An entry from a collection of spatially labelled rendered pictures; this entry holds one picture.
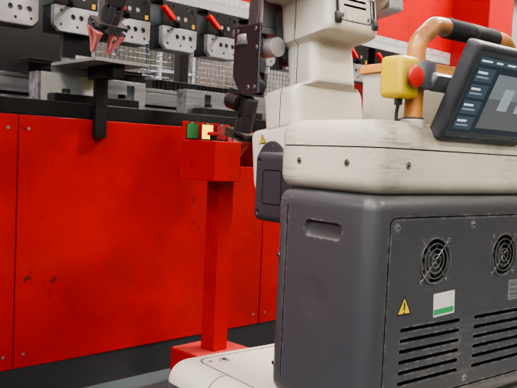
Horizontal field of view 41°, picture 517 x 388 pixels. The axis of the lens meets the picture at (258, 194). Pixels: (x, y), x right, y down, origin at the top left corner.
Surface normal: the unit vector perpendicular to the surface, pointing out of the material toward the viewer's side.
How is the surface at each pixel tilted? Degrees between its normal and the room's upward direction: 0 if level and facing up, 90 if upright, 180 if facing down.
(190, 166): 90
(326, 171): 90
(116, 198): 90
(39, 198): 90
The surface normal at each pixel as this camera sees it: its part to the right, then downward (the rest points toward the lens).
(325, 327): -0.79, 0.00
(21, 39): 0.69, 0.07
